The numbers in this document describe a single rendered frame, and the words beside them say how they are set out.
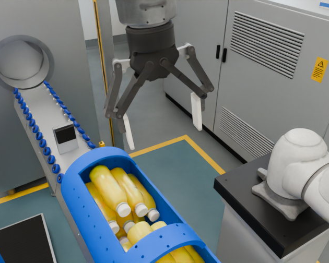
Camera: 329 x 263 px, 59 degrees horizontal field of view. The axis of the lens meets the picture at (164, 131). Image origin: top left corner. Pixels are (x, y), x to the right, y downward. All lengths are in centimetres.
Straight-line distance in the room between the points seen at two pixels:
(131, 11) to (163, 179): 230
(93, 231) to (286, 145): 64
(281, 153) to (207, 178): 174
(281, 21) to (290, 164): 136
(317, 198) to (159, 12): 72
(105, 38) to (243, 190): 96
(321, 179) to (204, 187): 175
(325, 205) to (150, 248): 50
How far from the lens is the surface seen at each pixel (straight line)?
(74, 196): 100
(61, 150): 156
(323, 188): 95
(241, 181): 119
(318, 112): 212
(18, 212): 268
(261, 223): 108
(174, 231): 81
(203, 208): 246
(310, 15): 205
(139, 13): 44
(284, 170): 101
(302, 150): 98
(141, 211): 97
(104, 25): 153
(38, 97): 214
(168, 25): 47
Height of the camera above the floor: 189
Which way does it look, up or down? 36 degrees down
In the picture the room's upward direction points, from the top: straight up
